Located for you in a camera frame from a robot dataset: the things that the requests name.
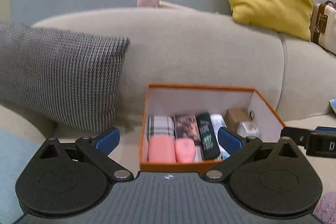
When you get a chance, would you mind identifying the cream mini suitcase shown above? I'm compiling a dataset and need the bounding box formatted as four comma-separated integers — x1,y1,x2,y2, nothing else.
310,1,336,55

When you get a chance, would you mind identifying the brown cardboard box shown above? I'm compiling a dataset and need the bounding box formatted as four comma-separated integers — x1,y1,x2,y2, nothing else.
224,108,252,132

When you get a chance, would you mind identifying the houndstooth cushion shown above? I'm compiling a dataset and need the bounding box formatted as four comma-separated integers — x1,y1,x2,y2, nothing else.
1,23,130,133

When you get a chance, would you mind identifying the pink fluffy toy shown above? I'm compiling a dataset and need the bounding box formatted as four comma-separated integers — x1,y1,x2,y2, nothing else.
137,0,194,11

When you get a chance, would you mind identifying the dark Clear shampoo bottle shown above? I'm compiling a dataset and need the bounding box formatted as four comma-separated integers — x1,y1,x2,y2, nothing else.
196,113,221,160

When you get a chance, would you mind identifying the purple fluffy blanket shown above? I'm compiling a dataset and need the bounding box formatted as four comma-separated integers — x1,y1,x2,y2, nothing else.
314,191,336,224

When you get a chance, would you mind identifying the plaid round compact case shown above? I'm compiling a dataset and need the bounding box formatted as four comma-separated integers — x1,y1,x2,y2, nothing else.
147,115,175,140

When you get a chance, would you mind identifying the blue patterned cushion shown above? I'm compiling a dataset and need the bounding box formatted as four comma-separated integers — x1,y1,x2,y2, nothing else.
329,98,336,114

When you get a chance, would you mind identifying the light blue cushion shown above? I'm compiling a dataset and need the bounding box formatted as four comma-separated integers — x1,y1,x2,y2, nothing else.
0,129,40,223

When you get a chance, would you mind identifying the pink pump bottle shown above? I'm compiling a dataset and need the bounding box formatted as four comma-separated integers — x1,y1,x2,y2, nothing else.
175,138,196,163

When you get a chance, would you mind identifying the orange cardboard box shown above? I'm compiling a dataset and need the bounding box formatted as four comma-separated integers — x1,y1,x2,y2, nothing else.
139,84,285,173

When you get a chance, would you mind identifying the clear cube box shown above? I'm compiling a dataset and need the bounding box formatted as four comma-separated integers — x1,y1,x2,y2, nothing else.
237,121,261,139

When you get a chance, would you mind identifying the pink cylindrical bottle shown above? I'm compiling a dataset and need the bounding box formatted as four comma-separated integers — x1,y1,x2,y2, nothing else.
148,135,176,164

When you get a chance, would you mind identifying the illustrated card box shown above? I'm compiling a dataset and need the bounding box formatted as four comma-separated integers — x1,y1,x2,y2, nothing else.
174,115,201,145

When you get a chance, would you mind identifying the beige sofa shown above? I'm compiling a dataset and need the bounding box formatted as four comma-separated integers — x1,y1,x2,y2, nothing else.
0,7,336,198

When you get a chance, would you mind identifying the white labelled bottle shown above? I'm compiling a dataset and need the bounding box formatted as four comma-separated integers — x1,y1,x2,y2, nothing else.
210,114,230,160

